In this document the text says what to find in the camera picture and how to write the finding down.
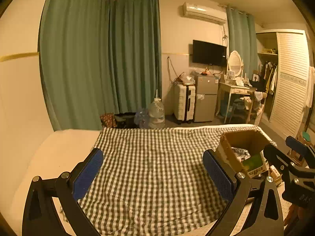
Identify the white louvered wardrobe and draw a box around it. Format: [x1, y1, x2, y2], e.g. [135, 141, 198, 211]
[256, 29, 310, 138]

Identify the large green curtain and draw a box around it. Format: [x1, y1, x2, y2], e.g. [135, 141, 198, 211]
[38, 0, 162, 131]

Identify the green curtain by window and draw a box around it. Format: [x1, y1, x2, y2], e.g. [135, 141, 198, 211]
[226, 6, 258, 78]

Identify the white hard suitcase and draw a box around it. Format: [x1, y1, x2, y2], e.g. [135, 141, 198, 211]
[173, 84, 195, 122]

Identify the white air conditioner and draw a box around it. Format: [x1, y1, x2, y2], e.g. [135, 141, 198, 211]
[183, 2, 227, 25]

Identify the wooden chair with clothes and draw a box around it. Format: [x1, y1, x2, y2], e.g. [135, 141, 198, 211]
[244, 91, 268, 126]

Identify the silver mini fridge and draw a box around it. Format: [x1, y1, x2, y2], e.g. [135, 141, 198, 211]
[194, 75, 218, 123]

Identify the brown patterned bag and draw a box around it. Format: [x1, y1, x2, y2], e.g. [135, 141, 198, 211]
[100, 113, 117, 128]

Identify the green white carton box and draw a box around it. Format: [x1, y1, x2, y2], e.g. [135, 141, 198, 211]
[242, 152, 268, 178]

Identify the white oval mirror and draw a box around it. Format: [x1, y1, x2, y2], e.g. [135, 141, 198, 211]
[227, 50, 244, 77]

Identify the white vanity table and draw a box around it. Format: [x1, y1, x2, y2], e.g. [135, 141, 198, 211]
[215, 82, 257, 124]

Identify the green white checkered cloth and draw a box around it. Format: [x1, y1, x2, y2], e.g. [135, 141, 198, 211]
[60, 124, 278, 236]

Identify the large clear water bottle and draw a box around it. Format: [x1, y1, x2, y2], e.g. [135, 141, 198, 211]
[148, 89, 165, 129]

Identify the black wall television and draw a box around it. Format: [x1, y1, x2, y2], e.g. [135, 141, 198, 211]
[192, 40, 227, 67]

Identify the brown cardboard box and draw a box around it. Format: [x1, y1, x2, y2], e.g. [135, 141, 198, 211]
[216, 129, 282, 185]

